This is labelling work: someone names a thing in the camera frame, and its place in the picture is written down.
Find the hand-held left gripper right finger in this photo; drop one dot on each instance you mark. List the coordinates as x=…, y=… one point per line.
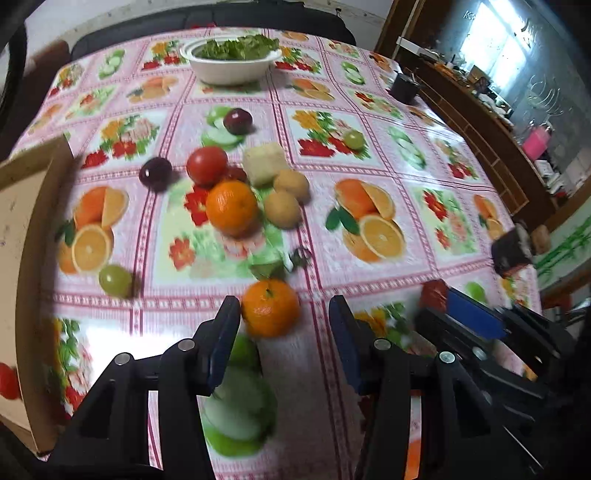
x=345, y=346

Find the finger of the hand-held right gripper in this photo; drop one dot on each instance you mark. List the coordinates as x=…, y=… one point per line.
x=475, y=314
x=542, y=339

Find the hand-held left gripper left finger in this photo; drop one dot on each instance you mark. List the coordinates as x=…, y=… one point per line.
x=221, y=350

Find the small mandarin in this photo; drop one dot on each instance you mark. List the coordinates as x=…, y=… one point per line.
x=270, y=308

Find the large orange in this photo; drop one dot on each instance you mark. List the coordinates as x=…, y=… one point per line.
x=232, y=207

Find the brown kiwi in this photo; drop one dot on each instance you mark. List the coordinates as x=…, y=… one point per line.
x=292, y=184
x=282, y=210

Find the red tomato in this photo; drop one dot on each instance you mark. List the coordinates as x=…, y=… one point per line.
x=207, y=165

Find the dark purple plum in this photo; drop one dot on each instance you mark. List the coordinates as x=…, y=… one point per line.
x=156, y=173
x=238, y=121

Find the pale sugarcane piece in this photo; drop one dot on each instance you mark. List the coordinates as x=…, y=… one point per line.
x=264, y=164

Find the cardboard box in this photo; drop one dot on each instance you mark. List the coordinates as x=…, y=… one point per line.
x=27, y=207

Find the dark brown box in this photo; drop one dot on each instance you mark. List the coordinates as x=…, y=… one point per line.
x=510, y=254

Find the fruit print pink tablecloth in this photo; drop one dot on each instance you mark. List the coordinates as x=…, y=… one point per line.
x=318, y=277

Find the dried fruit stem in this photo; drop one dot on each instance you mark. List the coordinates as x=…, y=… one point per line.
x=302, y=257

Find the green grape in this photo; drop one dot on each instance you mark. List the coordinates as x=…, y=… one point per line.
x=354, y=140
x=115, y=280

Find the wooden cabinet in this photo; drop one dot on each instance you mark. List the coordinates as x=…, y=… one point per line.
x=485, y=134

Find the pink container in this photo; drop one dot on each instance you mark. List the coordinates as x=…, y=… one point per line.
x=536, y=141

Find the small red fruit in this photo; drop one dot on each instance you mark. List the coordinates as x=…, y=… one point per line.
x=7, y=381

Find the black cup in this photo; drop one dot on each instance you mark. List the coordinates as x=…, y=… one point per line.
x=406, y=88

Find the window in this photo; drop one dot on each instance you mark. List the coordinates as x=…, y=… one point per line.
x=501, y=41

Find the white bowl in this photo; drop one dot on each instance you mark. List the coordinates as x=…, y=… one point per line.
x=231, y=71

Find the green lettuce leaves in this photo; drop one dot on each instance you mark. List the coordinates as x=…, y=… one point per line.
x=235, y=48

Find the black sofa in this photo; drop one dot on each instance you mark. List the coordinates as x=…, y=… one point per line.
x=138, y=34

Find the brown armchair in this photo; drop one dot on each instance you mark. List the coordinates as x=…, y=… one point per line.
x=44, y=62

